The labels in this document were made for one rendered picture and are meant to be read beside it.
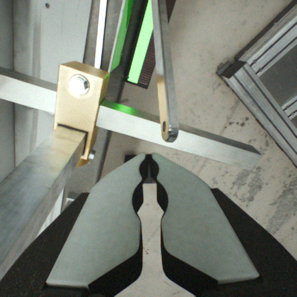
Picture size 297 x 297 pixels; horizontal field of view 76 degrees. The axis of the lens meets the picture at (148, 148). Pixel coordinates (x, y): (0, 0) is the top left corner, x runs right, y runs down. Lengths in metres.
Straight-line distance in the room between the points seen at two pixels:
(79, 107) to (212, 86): 0.97
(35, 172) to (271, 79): 0.97
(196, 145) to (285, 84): 0.83
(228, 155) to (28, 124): 0.47
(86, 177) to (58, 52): 0.28
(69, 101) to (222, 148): 0.21
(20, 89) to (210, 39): 0.96
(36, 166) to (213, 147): 0.22
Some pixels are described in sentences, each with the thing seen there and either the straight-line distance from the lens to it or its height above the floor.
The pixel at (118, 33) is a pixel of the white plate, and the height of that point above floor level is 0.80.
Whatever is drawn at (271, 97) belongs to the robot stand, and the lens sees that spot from 1.03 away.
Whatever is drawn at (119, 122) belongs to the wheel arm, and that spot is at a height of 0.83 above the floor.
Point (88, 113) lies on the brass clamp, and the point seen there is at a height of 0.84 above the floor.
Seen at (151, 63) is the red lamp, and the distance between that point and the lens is 0.37.
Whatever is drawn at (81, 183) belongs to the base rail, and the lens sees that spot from 0.51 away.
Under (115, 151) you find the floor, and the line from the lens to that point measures 1.25.
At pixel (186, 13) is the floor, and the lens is 1.09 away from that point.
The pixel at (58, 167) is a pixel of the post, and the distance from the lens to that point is 0.20.
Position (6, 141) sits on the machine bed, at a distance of 0.58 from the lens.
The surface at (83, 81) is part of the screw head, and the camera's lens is 0.23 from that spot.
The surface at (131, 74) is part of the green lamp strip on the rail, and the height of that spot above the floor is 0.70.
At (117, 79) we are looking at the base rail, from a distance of 0.38.
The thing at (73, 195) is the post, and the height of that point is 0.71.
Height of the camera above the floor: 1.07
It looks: 61 degrees down
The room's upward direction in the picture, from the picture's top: 178 degrees clockwise
